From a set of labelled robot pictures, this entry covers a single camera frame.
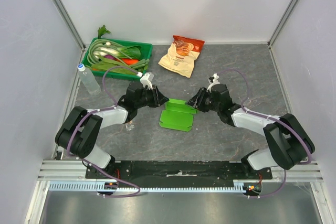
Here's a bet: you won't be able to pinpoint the green plastic crate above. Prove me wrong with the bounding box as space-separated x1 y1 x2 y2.
82 38 153 81

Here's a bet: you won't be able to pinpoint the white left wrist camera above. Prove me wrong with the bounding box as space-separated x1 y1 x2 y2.
136 72 154 90

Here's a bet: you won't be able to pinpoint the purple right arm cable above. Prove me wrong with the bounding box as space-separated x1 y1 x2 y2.
216 68 313 200

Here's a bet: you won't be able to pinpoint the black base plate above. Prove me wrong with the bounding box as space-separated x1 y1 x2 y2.
85 159 272 188

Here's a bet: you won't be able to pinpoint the green leafy vegetable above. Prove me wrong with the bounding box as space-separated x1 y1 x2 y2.
91 62 139 76

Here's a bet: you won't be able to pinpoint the bok choy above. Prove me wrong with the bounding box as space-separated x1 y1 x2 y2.
93 46 141 60

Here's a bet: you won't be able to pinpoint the celery leaf sprig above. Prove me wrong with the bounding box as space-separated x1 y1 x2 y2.
97 25 111 39

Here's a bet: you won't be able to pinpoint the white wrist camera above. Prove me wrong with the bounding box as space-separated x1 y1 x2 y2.
136 72 154 90
207 73 220 93

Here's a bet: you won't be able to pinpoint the green long beans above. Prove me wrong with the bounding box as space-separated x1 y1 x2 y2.
87 39 110 65

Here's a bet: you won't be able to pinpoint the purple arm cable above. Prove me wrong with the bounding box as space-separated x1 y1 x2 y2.
65 66 144 198
216 68 313 200

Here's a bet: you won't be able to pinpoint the green asparagus bunch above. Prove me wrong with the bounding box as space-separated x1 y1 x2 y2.
130 59 150 72

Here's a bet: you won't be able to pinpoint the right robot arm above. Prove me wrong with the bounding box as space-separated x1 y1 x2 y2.
186 84 315 170

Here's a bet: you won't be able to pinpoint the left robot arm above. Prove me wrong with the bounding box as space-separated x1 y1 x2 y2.
55 82 169 169

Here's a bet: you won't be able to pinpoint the red and cream snack bag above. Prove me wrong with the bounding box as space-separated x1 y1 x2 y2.
159 35 205 78

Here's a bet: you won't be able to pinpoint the clear plastic water bottle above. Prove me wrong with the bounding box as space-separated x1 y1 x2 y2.
77 63 101 95

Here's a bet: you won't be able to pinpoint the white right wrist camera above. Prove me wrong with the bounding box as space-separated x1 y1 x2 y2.
207 73 220 93

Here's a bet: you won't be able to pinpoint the light blue cable duct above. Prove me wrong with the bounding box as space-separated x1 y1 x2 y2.
49 181 251 193

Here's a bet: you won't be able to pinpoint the green paper box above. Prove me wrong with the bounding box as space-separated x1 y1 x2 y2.
159 99 197 132

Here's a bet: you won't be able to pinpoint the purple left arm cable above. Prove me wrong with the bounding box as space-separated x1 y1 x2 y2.
65 66 144 198

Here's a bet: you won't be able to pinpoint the purple onion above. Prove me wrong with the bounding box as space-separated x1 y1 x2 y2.
104 55 115 60

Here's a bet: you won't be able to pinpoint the orange carrot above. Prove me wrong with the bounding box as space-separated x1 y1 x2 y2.
121 58 139 66

